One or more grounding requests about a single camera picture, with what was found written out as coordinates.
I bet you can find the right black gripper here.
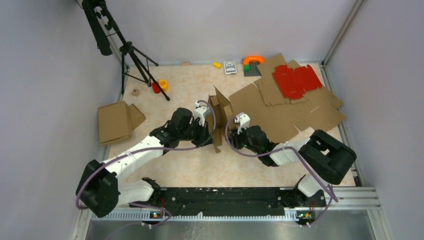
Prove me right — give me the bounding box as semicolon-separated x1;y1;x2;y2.
225;123;261;155

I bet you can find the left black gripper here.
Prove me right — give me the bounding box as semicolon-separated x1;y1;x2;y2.
179;118;215;148

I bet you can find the brown cardboard box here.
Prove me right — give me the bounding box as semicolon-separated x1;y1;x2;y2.
97;101;146;146
206;86;234;154

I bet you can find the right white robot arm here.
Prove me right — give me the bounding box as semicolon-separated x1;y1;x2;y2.
225;125;357;206

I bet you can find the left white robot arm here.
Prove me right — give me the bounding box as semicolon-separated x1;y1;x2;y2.
75;106;216;218

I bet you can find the folded brown cardboard box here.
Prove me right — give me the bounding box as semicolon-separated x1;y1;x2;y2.
97;101;146;146

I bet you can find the playing card deck box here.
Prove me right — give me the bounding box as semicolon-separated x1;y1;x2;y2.
223;60;238;75

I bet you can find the large brown cardboard sheet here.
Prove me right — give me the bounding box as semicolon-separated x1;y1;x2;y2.
229;53;347;143

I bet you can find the red round toy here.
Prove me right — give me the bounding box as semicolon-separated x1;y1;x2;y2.
151;82;161;94

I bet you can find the small brown cardboard blank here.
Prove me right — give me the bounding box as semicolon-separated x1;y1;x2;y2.
254;77;307;106

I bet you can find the yellow round toy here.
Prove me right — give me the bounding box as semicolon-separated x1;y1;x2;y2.
158;79;169;92

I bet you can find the small wooden cube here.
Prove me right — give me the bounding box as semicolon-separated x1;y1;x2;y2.
131;88;141;97

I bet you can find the red flat cardboard blank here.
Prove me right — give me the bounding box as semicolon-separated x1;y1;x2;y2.
272;65;323;100

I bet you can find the green toy block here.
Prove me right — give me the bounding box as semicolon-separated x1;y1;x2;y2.
243;65;252;72

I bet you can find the yellow small block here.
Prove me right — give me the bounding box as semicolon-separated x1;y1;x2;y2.
212;61;222;69

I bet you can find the orange horseshoe toy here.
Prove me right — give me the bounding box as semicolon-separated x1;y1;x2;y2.
242;55;265;65

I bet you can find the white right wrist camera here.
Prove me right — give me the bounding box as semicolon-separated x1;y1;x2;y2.
234;112;251;134

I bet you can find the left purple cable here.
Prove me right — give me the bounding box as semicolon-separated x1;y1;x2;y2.
75;99;217;228

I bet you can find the purple cable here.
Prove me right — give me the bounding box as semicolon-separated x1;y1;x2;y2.
75;99;217;228
225;117;339;228

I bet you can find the grey lego base plate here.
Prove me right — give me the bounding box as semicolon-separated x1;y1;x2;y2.
243;62;261;77

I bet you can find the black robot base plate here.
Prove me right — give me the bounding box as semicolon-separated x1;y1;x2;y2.
130;187;327;219

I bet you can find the black camera tripod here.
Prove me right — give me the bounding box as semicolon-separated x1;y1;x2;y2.
76;0;171;101

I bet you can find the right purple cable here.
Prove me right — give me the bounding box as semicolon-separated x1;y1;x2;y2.
225;117;339;228

